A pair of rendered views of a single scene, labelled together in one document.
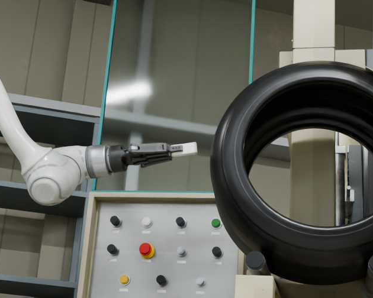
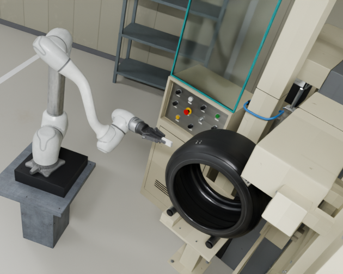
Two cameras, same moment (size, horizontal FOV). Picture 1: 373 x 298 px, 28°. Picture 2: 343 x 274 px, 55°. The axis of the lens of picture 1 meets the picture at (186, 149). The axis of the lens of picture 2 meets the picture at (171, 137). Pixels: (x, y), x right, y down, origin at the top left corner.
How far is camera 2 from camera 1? 1.97 m
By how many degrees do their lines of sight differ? 60
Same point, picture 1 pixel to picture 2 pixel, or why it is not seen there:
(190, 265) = (203, 126)
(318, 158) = not seen: hidden behind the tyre
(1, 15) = not seen: outside the picture
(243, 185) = (170, 190)
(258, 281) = (168, 219)
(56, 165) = (106, 142)
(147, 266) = (187, 117)
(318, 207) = not seen: hidden behind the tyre
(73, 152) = (122, 123)
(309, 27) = (271, 79)
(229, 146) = (169, 172)
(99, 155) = (132, 129)
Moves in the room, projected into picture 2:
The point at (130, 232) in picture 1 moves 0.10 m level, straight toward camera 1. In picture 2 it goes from (183, 99) to (178, 105)
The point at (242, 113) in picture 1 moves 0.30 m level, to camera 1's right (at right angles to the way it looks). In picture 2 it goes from (178, 162) to (232, 191)
